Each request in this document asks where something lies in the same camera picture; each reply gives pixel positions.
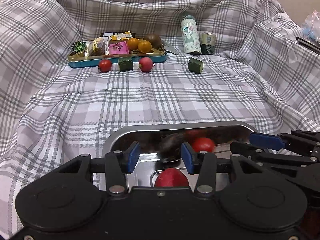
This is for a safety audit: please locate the red tomato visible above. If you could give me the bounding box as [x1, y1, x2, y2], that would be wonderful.
[191, 137, 215, 152]
[98, 59, 112, 73]

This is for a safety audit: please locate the large red apple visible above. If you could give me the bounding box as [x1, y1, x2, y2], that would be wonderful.
[155, 168, 189, 187]

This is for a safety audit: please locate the cucumber piece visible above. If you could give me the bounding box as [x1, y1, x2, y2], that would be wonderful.
[118, 57, 133, 72]
[188, 58, 204, 74]

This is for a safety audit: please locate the small red radish apple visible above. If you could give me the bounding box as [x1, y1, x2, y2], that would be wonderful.
[138, 57, 154, 73]

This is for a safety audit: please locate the steel tray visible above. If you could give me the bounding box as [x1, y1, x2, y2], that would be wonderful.
[102, 121, 256, 189]

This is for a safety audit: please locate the dark flat object on armrest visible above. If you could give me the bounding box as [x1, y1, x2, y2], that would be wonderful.
[296, 37, 320, 55]

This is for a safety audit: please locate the green beverage can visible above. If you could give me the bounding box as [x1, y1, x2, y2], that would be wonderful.
[201, 32, 216, 55]

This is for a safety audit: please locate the plaid sofa cover cloth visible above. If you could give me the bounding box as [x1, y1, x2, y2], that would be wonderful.
[1, 0, 319, 238]

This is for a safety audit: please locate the teal gold snack tin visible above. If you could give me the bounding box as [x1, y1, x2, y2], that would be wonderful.
[68, 49, 168, 68]

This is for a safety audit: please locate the plastic bag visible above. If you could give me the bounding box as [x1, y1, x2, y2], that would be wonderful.
[302, 10, 320, 43]

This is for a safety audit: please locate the pink snack packet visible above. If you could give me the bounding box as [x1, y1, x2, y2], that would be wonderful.
[108, 41, 130, 55]

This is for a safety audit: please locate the clear date snack packet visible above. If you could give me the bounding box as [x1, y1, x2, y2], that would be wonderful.
[88, 37, 110, 56]

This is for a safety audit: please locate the cartoon cat thermos bottle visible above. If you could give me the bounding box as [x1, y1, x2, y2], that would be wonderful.
[181, 12, 201, 55]

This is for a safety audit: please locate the orange in tin front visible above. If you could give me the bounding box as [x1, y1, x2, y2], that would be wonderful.
[138, 40, 152, 53]

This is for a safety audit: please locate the orange in tin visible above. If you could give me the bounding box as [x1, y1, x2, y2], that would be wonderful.
[138, 40, 152, 53]
[127, 37, 139, 51]

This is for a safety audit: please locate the orange in tin back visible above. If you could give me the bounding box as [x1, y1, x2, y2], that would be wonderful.
[127, 37, 139, 51]

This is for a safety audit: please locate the silver foil wrapper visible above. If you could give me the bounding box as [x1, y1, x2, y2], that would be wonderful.
[163, 41, 179, 55]

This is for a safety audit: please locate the green candy wrapper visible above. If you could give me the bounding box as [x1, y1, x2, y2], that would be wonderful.
[72, 41, 91, 54]

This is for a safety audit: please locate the yellow pastry packet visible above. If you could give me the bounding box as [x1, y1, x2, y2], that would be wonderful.
[111, 31, 133, 41]

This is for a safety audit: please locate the brown passion fruit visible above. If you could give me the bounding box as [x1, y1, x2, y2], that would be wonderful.
[143, 34, 162, 49]

